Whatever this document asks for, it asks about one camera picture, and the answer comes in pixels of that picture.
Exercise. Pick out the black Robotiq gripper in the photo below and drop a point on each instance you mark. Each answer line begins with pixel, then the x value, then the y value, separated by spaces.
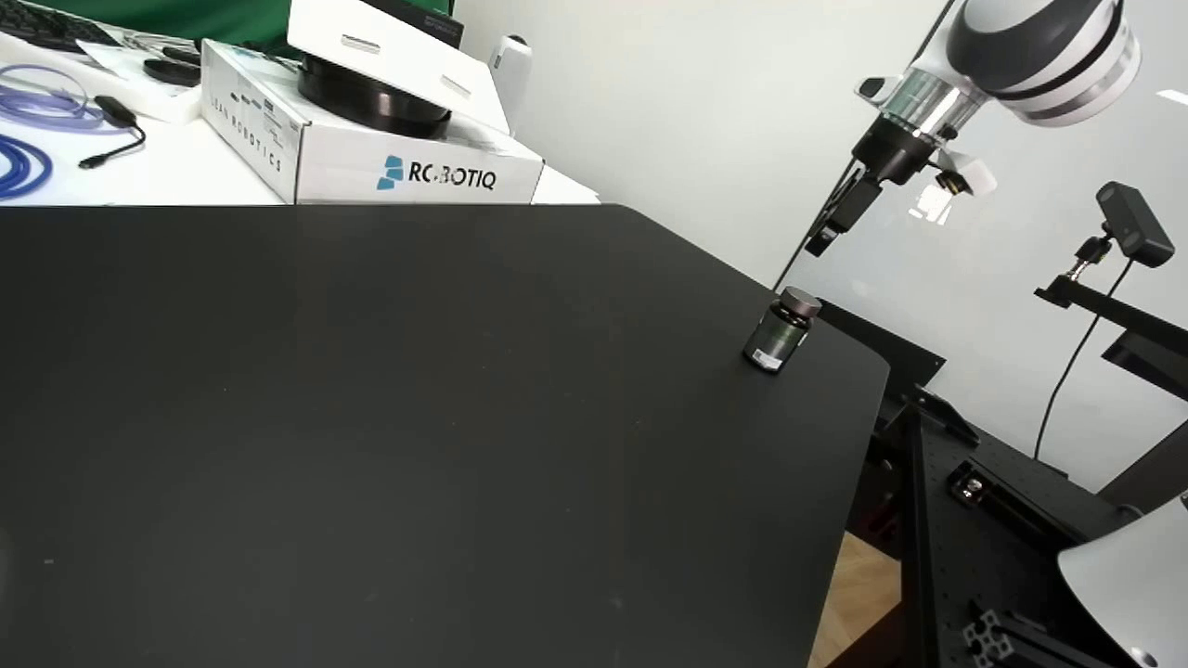
pixel 894 142

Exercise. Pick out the small dark glass bottle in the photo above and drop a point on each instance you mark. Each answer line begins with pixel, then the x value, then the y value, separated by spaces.
pixel 781 328

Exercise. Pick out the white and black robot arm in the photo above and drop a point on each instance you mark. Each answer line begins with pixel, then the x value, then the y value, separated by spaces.
pixel 1038 54

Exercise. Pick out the small black device with light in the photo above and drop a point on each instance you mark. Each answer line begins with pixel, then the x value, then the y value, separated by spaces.
pixel 970 486

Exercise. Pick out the grey curved cover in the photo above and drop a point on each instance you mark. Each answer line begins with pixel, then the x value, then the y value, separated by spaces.
pixel 1135 589

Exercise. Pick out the black device on box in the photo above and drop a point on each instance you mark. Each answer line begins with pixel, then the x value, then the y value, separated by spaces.
pixel 373 101

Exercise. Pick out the white Robotiq cardboard box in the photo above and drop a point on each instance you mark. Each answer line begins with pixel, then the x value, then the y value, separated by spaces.
pixel 309 151

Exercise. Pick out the green backdrop cloth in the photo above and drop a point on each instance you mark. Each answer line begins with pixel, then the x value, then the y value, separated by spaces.
pixel 188 20

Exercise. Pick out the small black oval object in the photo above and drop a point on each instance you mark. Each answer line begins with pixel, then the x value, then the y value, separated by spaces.
pixel 171 68

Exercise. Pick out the black camera on mount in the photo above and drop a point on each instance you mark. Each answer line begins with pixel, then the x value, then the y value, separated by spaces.
pixel 1135 224

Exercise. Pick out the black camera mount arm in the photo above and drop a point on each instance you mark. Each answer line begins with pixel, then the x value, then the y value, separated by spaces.
pixel 1120 325

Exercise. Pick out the black metal frame base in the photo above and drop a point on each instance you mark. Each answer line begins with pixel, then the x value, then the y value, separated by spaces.
pixel 965 519

